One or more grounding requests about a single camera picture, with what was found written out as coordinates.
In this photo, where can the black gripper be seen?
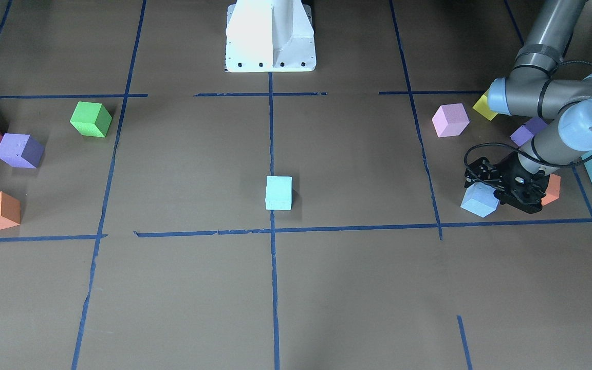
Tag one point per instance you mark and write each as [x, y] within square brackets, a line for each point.
[507, 173]

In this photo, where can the light blue foam block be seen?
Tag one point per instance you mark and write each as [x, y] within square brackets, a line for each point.
[479, 199]

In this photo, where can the cyan foam block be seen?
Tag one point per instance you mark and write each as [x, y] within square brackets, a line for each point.
[279, 193]

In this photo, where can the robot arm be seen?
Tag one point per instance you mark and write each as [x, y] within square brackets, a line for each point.
[531, 90]

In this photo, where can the purple foam block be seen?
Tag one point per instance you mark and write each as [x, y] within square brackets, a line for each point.
[21, 151]
[528, 130]

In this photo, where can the yellow foam block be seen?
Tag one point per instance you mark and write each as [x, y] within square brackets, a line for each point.
[481, 106]

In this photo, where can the pink foam block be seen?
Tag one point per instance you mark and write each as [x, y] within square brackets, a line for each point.
[450, 120]

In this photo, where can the green foam block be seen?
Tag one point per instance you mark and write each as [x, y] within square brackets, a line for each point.
[91, 119]

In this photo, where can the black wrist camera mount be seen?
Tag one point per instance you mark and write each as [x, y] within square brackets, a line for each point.
[482, 171]

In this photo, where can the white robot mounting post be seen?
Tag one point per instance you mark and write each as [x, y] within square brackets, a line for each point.
[270, 36]

